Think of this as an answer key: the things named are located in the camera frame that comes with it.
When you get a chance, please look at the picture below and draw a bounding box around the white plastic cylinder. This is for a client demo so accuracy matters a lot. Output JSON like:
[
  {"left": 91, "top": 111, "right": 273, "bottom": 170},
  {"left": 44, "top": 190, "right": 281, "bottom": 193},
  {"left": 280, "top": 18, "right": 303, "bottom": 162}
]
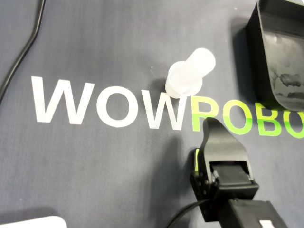
[{"left": 180, "top": 47, "right": 217, "bottom": 89}]

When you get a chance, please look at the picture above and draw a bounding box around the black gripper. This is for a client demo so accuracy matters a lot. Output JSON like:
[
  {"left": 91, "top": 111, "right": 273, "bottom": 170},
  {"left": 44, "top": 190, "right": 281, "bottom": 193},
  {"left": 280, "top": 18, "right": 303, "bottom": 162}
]
[{"left": 190, "top": 118, "right": 260, "bottom": 216}]

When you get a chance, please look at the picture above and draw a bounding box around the white plastic cup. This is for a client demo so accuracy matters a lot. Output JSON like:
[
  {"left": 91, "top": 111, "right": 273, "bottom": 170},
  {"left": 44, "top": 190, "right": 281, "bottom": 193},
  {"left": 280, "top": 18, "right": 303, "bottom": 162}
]
[{"left": 164, "top": 61, "right": 203, "bottom": 99}]

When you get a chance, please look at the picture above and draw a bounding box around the dark grey WOWROBO printed mat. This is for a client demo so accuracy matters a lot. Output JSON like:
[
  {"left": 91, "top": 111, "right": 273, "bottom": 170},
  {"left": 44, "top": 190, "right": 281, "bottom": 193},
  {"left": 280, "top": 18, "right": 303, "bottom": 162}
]
[{"left": 0, "top": 0, "right": 304, "bottom": 228}]

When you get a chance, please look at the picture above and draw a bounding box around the white desk lamp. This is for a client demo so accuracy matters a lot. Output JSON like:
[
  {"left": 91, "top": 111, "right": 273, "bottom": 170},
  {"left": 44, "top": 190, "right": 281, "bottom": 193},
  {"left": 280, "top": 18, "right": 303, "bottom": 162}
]
[{"left": 0, "top": 215, "right": 68, "bottom": 228}]

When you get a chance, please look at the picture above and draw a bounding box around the black plastic tray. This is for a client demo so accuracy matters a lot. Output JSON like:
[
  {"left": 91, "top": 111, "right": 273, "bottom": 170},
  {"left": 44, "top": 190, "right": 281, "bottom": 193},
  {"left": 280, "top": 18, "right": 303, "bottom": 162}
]
[{"left": 244, "top": 0, "right": 304, "bottom": 112}]

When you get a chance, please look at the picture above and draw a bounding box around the thick black cable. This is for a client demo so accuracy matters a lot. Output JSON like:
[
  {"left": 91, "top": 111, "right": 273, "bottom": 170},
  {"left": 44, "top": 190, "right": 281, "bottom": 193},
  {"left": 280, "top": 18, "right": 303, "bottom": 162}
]
[{"left": 0, "top": 0, "right": 47, "bottom": 102}]

